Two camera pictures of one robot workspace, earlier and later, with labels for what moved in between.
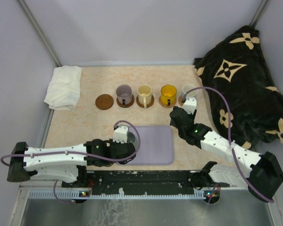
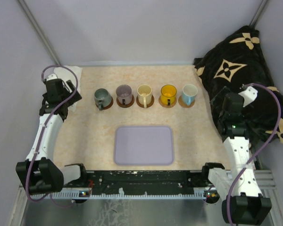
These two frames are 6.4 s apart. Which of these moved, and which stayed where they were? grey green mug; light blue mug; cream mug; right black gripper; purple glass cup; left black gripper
Moved: left black gripper; right black gripper; grey green mug
Stayed: purple glass cup; light blue mug; cream mug
